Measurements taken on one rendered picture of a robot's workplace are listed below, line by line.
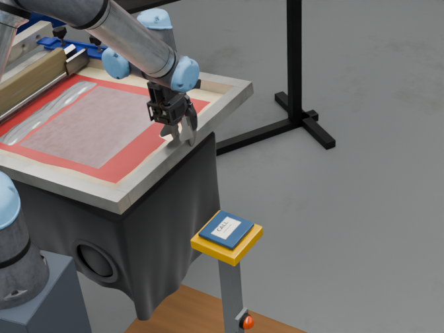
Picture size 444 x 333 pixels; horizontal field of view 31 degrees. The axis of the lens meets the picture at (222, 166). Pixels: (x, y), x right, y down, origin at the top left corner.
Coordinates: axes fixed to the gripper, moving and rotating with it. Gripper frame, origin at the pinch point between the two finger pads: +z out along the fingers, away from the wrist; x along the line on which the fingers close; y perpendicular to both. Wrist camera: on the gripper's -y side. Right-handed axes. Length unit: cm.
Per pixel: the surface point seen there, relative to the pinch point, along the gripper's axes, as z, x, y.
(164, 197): 18.6, -8.6, 3.8
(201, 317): 104, -35, -26
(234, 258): 17.3, 23.9, 18.0
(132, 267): 31.7, -10.7, 19.5
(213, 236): 14.6, 16.7, 15.7
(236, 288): 34.5, 17.6, 12.2
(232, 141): 96, -83, -122
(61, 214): 17.9, -29.9, 21.9
